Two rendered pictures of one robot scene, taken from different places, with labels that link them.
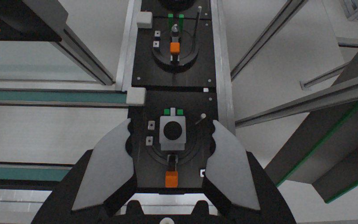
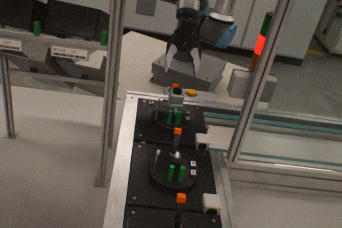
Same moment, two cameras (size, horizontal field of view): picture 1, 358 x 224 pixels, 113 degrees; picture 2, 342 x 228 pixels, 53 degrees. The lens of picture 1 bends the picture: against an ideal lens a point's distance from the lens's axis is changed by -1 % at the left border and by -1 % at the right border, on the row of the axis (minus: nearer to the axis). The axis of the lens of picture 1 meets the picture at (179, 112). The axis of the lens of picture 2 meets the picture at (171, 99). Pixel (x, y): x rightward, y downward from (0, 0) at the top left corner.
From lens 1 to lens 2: 105 cm
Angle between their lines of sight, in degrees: 72
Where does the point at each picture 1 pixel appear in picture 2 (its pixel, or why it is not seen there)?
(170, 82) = not seen: hidden behind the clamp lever
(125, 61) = (221, 174)
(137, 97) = (201, 136)
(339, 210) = (30, 91)
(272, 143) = (70, 131)
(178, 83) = (168, 147)
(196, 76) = (151, 150)
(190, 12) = (154, 217)
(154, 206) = not seen: hidden behind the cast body
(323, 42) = not seen: outside the picture
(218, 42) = (121, 181)
